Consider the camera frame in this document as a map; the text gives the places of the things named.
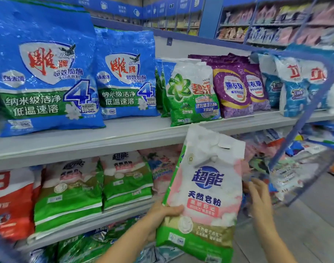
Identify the blue pillar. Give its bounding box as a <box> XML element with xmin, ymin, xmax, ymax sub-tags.
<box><xmin>199</xmin><ymin>0</ymin><xmax>222</xmax><ymax>39</ymax></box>

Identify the white pink green detergent bag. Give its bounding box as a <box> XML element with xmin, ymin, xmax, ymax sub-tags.
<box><xmin>156</xmin><ymin>124</ymin><xmax>246</xmax><ymax>263</ymax></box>

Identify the blue wall sign band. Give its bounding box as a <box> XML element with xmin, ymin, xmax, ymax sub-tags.
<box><xmin>46</xmin><ymin>0</ymin><xmax>145</xmax><ymax>20</ymax></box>

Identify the person's left hand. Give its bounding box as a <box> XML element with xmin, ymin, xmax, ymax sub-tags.
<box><xmin>135</xmin><ymin>201</ymin><xmax>185</xmax><ymax>244</ymax></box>

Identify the person's right forearm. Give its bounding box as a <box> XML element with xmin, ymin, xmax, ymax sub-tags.
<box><xmin>255</xmin><ymin>222</ymin><xmax>296</xmax><ymax>263</ymax></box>

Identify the person's right hand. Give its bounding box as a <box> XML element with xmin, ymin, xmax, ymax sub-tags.
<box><xmin>246</xmin><ymin>178</ymin><xmax>277</xmax><ymax>230</ymax></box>

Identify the blue wall shelving unit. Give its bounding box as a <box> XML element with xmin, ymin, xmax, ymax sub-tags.
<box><xmin>32</xmin><ymin>0</ymin><xmax>334</xmax><ymax>50</ymax></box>

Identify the wall shelf of detergent bottles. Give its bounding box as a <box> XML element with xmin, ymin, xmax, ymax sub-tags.
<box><xmin>145</xmin><ymin>3</ymin><xmax>334</xmax><ymax>46</ymax></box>

